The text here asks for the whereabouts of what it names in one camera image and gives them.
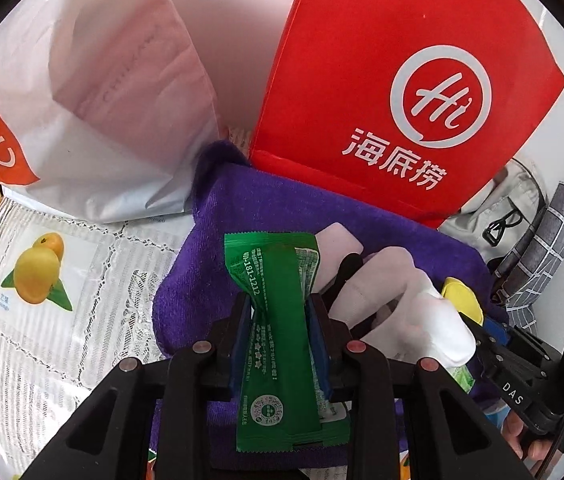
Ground green snack packet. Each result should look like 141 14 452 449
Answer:
224 232 350 453

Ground white cotton gloves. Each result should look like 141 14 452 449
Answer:
329 246 476 370

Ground right hand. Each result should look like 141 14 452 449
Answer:
501 412 552 462

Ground small green tissue pack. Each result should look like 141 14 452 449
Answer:
447 365 475 393

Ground purple towel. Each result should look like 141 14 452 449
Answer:
153 142 506 356

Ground fruit print table cloth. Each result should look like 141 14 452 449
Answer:
0 200 193 479

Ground beige canvas bag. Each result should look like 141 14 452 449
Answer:
438 155 547 263

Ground white Miniso plastic bag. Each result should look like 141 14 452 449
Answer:
0 0 221 223

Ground red Haidilao paper bag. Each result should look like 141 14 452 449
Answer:
250 0 564 228

